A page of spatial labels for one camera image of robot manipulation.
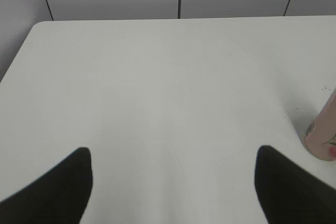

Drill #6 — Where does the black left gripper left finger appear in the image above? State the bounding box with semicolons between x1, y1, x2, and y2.
1;147;93;223

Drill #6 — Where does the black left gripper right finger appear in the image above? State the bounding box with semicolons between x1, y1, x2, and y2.
254;145;335;223

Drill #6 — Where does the oolong tea bottle pink label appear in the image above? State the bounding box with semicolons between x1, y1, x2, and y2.
304;90;335;161

